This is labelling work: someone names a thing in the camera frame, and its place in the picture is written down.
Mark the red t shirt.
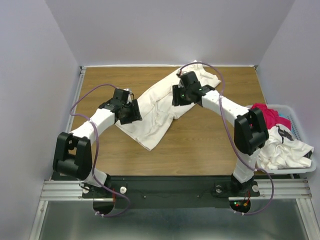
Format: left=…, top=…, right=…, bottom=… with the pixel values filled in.
left=251, top=103, right=292, bottom=130

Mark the white plastic laundry basket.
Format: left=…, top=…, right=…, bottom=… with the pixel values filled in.
left=248, top=103, right=317, bottom=174

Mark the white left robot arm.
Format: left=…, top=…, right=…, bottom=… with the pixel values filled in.
left=53, top=88, right=185, bottom=200

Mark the electronics board with leds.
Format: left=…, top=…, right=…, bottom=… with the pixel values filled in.
left=229, top=198, right=251, bottom=210

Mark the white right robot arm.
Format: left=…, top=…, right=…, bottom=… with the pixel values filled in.
left=172, top=71, right=269, bottom=195

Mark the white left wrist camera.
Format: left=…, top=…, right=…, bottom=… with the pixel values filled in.
left=124, top=88, right=132, bottom=93

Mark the white printed t shirt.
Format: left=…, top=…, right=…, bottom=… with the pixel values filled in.
left=257, top=124, right=314, bottom=171

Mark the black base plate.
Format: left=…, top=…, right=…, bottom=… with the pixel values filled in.
left=51, top=174, right=261, bottom=210

